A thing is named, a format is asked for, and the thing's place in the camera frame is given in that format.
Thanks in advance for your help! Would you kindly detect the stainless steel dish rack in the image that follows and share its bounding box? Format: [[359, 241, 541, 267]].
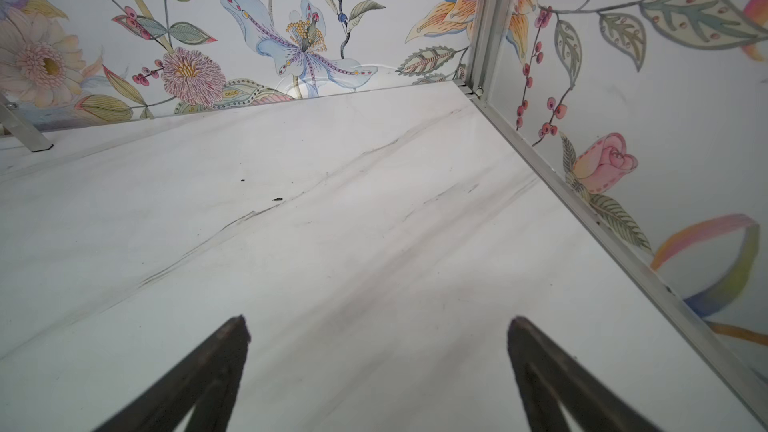
[[1, 94, 54, 153]]

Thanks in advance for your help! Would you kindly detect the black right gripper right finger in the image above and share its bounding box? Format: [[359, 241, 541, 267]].
[[507, 316, 659, 431]]

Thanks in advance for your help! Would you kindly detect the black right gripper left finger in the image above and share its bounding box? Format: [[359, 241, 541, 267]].
[[97, 316, 250, 431]]

